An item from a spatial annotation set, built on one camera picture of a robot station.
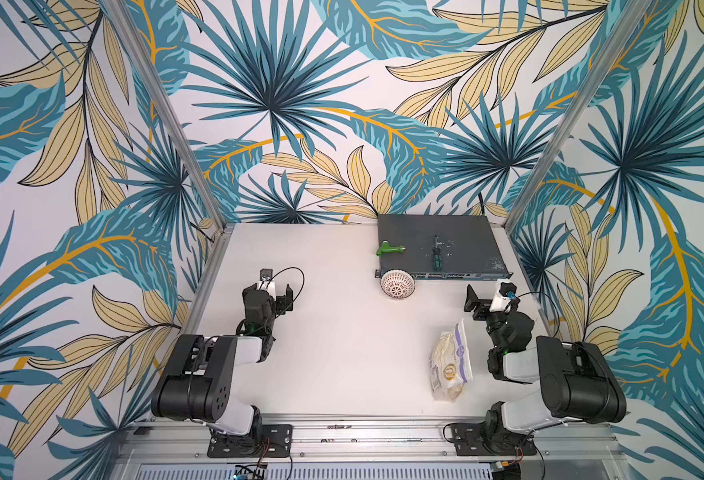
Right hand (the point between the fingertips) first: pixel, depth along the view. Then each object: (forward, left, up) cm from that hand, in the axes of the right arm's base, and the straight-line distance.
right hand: (468, 285), depth 88 cm
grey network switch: (+22, +1, -9) cm, 24 cm away
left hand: (+4, +59, -4) cm, 59 cm away
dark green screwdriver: (+16, +5, -6) cm, 17 cm away
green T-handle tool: (+22, +21, -8) cm, 32 cm away
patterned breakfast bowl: (+8, +19, -10) cm, 23 cm away
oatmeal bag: (-24, +11, +1) cm, 27 cm away
